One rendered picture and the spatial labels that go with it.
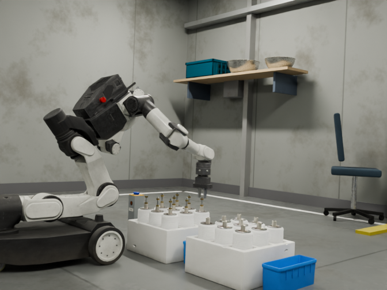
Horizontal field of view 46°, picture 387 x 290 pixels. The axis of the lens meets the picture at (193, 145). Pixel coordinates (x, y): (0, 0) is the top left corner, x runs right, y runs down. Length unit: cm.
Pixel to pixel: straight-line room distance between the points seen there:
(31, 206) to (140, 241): 66
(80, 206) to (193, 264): 72
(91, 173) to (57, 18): 348
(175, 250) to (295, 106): 324
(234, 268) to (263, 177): 362
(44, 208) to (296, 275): 129
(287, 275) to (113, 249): 92
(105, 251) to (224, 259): 66
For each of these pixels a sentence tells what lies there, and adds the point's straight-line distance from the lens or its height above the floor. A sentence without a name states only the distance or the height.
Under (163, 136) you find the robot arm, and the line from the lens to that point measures 250.
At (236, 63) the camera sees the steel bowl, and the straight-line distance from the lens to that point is 549.
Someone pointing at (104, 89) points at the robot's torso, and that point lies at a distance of 264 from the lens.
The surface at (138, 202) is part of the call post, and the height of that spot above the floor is 27.
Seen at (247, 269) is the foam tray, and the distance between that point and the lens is 215.
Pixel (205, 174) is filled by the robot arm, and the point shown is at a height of 47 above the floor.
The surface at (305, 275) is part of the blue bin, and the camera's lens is 230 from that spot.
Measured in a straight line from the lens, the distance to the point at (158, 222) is 265.
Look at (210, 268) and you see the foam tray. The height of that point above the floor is 6.
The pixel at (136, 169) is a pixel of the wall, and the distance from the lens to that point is 631.
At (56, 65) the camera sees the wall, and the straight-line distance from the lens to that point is 577.
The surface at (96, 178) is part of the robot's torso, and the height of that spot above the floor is 43.
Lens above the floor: 66
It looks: level
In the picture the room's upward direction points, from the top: 2 degrees clockwise
